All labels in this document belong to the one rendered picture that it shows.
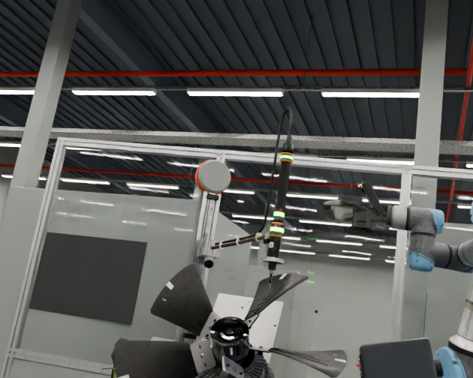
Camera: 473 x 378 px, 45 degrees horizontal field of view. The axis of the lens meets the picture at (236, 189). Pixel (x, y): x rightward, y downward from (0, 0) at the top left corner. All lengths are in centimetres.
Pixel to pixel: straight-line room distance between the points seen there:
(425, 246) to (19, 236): 330
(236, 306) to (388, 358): 134
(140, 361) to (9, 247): 286
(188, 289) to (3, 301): 267
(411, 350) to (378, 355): 5
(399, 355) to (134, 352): 101
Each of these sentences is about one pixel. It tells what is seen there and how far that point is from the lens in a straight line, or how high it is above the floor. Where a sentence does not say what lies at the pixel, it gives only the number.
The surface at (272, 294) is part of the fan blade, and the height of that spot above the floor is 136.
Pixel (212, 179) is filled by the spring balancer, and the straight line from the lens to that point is 254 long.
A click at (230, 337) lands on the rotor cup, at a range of 178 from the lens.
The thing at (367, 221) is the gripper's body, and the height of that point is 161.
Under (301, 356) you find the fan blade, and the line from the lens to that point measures 176.
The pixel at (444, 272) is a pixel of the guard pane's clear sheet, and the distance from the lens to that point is 257.
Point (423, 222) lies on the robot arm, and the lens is 183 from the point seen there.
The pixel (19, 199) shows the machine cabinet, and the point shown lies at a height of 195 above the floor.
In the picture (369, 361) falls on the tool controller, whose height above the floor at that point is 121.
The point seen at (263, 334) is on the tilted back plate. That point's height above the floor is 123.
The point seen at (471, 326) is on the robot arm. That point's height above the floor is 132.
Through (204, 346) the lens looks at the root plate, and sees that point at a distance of 182.
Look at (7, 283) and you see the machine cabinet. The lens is 449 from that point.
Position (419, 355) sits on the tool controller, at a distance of 98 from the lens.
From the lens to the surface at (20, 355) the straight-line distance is 293.
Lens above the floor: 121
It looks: 14 degrees up
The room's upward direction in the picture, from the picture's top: 9 degrees clockwise
